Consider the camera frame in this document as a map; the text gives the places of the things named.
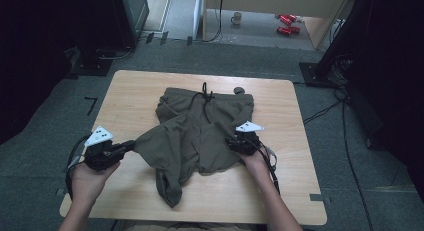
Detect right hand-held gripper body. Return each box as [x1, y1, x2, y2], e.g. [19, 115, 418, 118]
[226, 120, 266, 156]

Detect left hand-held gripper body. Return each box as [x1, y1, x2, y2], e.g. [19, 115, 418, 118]
[83, 125, 120, 172]

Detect olive green shorts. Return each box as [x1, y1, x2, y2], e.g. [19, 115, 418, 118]
[134, 81, 255, 209]

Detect person's right hand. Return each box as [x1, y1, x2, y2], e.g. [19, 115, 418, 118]
[237, 146, 271, 179]

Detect person's left hand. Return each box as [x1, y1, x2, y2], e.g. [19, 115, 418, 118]
[70, 160, 121, 204]

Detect black stand base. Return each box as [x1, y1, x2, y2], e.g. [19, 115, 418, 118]
[298, 61, 338, 89]
[70, 56, 114, 77]

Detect beige mug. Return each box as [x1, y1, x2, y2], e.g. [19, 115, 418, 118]
[230, 11, 244, 26]

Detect dark cabinet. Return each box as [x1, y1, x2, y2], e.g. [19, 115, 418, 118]
[109, 0, 150, 49]

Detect beige wooden cabinet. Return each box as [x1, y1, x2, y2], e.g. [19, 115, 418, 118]
[201, 0, 355, 51]

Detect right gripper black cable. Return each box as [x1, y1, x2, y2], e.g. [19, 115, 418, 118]
[259, 141, 282, 196]

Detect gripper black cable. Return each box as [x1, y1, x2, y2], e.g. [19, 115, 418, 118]
[259, 141, 282, 196]
[64, 134, 93, 200]

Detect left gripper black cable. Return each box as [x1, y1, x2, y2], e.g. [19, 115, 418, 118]
[64, 134, 93, 200]

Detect black floor cable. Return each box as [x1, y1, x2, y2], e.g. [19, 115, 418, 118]
[302, 87, 376, 231]

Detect black hanging cable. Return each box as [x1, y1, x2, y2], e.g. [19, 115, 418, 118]
[202, 0, 225, 43]

